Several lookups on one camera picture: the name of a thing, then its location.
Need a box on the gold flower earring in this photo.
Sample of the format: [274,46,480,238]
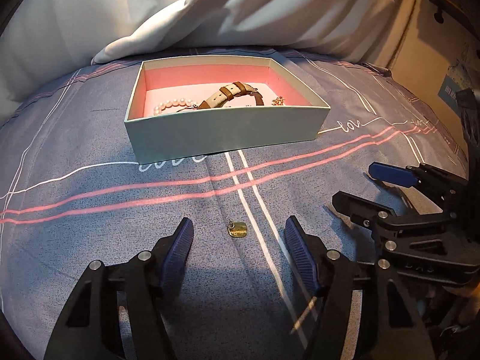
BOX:
[271,96,285,107]

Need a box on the white curtain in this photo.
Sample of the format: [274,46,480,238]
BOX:
[1,0,416,119]

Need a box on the gold square pendant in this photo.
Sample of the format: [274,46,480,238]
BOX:
[227,221,248,239]

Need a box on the blue white wall poster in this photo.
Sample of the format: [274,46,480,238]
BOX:
[438,75,467,116]

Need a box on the beige strap wristwatch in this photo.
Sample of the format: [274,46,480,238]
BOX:
[177,81,264,112]

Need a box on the white pearl bracelet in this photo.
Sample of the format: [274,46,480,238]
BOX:
[152,97,198,117]

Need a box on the person right hand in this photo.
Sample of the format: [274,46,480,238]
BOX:
[422,286,479,330]

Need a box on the grey box pink lining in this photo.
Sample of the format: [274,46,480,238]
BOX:
[124,55,330,164]

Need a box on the blue plaid bedsheet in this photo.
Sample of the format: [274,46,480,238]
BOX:
[1,48,466,359]

